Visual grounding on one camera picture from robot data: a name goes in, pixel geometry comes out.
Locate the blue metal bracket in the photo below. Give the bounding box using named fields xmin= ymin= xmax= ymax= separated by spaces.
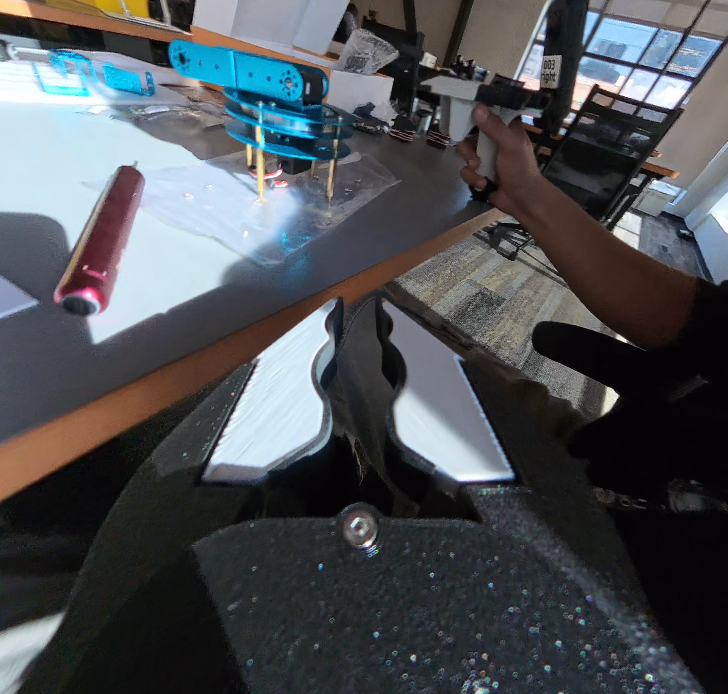
xmin=33 ymin=49 xmax=96 ymax=97
xmin=101 ymin=61 xmax=157 ymax=100

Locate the person's right forearm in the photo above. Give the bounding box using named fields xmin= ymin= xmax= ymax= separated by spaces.
xmin=508 ymin=189 xmax=710 ymax=350

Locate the white instruction sheet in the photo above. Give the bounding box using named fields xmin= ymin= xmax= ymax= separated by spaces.
xmin=0 ymin=275 xmax=41 ymax=320

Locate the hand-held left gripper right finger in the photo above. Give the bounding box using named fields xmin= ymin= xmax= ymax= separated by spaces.
xmin=375 ymin=298 xmax=516 ymax=484

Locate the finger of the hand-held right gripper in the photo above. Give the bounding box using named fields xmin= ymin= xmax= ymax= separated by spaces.
xmin=420 ymin=74 xmax=491 ymax=104
xmin=441 ymin=99 xmax=479 ymax=144

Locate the wooden background desk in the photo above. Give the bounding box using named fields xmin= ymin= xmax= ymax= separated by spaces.
xmin=0 ymin=0 xmax=198 ymax=44

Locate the blue toy robot arm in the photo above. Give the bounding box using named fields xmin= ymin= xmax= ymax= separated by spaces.
xmin=166 ymin=38 xmax=357 ymax=207

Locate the large grid window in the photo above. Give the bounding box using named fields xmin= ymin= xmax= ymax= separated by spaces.
xmin=515 ymin=0 xmax=728 ymax=121

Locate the pile of small screw bags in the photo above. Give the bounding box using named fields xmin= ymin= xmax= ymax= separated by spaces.
xmin=80 ymin=82 xmax=229 ymax=133

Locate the red screwdriver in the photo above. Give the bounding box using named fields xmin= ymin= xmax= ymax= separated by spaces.
xmin=53 ymin=161 xmax=147 ymax=317

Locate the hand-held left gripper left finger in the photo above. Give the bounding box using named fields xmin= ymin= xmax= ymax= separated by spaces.
xmin=201 ymin=297 xmax=345 ymax=484

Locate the clear plastic bag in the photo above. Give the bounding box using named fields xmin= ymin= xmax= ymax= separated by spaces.
xmin=81 ymin=149 xmax=400 ymax=266

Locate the white open cardboard box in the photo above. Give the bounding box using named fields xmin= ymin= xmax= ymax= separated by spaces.
xmin=190 ymin=0 xmax=395 ymax=117

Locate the person's right hand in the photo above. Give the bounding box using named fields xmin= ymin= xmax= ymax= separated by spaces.
xmin=454 ymin=103 xmax=551 ymax=221

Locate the grey desk with wooden edge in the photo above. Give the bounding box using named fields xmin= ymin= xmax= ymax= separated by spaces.
xmin=0 ymin=34 xmax=508 ymax=504

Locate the crumpled bubble wrap bag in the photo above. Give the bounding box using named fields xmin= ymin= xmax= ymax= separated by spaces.
xmin=339 ymin=27 xmax=400 ymax=76

